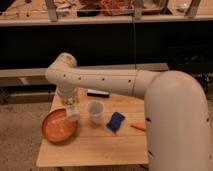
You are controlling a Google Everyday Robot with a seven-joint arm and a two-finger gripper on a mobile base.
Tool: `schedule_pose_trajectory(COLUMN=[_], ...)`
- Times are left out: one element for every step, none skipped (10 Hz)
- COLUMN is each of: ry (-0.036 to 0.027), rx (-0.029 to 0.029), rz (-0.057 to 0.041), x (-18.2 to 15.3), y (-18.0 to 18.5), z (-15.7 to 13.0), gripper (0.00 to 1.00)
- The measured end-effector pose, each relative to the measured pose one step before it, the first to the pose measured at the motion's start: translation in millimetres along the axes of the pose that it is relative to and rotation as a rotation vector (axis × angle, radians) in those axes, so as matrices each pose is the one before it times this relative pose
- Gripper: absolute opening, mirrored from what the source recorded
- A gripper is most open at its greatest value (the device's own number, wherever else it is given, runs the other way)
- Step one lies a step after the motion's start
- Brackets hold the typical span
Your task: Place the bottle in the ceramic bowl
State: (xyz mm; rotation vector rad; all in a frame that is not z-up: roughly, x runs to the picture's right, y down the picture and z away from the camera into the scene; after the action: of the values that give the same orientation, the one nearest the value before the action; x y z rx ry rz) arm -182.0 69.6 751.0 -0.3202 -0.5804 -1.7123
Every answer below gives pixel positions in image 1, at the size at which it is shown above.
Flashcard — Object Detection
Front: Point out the clear plastic bottle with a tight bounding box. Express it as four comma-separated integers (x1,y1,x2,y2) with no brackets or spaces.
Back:
63,97,80,121

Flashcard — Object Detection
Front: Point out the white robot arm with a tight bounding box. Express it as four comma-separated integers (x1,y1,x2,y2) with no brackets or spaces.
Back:
45,53,213,171

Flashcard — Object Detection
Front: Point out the orange ceramic bowl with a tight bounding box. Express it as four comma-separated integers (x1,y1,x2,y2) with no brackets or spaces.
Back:
41,109,78,143

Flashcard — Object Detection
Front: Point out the black marker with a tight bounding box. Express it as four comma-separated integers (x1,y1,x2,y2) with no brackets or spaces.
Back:
87,89,110,98

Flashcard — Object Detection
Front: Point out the translucent plastic cup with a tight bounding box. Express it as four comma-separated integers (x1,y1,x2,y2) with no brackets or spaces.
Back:
87,101,104,124

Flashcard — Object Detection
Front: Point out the blue sponge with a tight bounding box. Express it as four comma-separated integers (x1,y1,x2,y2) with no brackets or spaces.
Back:
106,112,125,133

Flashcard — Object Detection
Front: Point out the wooden table board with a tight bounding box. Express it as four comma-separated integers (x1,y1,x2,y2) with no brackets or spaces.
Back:
36,89,148,167

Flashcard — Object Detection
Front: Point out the orange carrot piece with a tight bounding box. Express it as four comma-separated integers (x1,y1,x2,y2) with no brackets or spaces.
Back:
130,123,146,131

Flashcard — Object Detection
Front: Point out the long background shelf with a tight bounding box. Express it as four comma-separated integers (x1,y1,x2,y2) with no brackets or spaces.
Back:
0,0,213,27

